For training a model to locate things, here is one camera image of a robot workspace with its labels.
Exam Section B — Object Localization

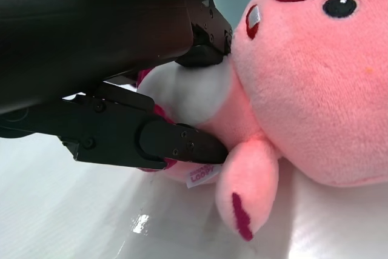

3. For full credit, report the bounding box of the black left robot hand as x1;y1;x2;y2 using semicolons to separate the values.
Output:
0;0;234;171

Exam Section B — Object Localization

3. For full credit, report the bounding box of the pink plush doll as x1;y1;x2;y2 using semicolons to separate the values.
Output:
133;0;388;243

